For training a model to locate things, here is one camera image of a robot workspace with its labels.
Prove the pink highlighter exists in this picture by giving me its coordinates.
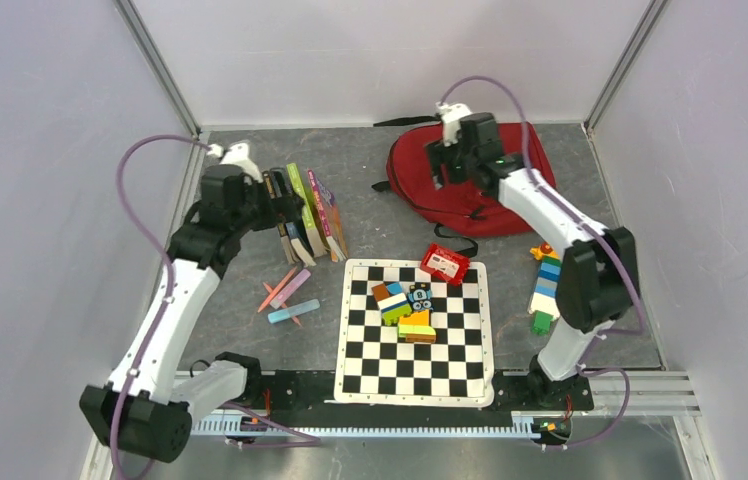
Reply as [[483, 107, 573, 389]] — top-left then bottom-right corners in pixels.
[[269, 269, 311, 308]]

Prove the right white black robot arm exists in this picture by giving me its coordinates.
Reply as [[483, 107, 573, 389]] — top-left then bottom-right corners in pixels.
[[427, 103, 645, 408]]

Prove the black white chessboard mat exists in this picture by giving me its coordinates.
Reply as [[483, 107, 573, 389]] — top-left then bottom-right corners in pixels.
[[334, 259, 494, 408]]

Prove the pink purple book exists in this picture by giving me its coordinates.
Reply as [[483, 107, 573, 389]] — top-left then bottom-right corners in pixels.
[[307, 169, 348, 263]]

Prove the brown blue green block stack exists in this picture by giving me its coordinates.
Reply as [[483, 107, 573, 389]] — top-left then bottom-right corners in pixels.
[[371, 282, 413, 326]]

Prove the blue owl number block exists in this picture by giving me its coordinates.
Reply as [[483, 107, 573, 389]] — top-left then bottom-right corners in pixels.
[[407, 282, 433, 312]]

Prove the long striped block tower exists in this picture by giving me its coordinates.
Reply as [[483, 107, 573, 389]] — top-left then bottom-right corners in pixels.
[[528, 242, 562, 335]]

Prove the blue toothed cable rail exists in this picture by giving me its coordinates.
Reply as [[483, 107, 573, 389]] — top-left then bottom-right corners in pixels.
[[191, 410, 540, 440]]

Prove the light blue highlighter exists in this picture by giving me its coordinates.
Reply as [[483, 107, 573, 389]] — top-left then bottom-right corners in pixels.
[[268, 299, 320, 324]]

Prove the red backpack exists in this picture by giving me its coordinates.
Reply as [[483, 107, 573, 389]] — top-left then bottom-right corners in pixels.
[[372, 117, 556, 239]]

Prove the black orange book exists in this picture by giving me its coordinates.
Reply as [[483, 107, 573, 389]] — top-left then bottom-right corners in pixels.
[[263, 171, 299, 264]]

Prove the red pencil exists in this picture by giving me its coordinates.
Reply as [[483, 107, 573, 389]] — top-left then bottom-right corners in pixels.
[[263, 282, 303, 328]]

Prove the green book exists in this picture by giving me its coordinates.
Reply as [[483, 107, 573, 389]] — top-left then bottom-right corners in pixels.
[[286, 163, 327, 258]]

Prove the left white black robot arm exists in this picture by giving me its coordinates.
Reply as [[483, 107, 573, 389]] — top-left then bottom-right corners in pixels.
[[79, 165, 304, 463]]

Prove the red plastic card box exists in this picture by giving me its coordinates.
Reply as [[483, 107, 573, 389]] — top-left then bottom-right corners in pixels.
[[419, 243, 471, 286]]

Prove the orange pencil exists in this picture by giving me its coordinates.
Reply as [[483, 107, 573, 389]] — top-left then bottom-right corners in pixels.
[[257, 267, 298, 312]]

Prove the green yellow orange block stack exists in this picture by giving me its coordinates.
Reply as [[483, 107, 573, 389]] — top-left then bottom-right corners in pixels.
[[397, 310, 437, 344]]

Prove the dark blue book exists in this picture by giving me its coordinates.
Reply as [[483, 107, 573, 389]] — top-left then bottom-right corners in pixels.
[[276, 168, 316, 267]]

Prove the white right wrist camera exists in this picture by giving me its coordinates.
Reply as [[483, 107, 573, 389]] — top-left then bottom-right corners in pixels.
[[436, 102, 472, 147]]

